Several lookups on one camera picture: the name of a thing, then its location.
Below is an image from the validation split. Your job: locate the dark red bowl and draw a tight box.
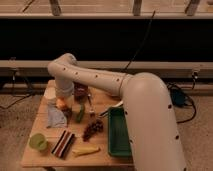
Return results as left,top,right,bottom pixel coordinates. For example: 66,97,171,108
74,83,88,99

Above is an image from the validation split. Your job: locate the green pea pod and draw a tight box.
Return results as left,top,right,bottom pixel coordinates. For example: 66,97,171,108
75,103,85,123

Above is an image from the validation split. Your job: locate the purple grape bunch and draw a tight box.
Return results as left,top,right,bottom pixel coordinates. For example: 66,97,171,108
82,119,104,141

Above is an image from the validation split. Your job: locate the green plastic tray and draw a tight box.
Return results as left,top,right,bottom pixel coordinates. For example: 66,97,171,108
108,107,132,157

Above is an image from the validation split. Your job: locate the orange apple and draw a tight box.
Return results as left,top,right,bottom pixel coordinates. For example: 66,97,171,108
56,99,67,110

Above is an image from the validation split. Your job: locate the green plastic cup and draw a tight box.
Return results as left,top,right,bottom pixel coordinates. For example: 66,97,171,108
29,133,47,151

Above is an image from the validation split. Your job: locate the black cable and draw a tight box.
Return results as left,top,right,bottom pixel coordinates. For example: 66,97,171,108
118,10,157,75

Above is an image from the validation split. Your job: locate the wooden table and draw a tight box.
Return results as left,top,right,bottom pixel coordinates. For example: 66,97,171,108
20,78,135,169

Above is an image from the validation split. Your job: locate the white lidded container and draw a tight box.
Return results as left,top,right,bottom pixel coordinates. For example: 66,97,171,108
44,87,56,104

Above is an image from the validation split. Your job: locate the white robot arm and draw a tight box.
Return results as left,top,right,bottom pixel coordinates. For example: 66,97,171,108
48,53,187,171

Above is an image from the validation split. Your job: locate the blue power adapter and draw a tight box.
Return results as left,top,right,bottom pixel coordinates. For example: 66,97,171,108
170,90,186,107

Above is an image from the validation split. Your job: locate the metal fork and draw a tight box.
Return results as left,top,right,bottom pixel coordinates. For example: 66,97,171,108
87,94,95,117

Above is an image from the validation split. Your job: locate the blue grey cloth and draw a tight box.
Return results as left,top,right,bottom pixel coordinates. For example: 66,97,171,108
47,105,67,128

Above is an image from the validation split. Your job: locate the striped red black block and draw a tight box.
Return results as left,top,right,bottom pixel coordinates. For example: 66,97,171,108
51,131,75,158

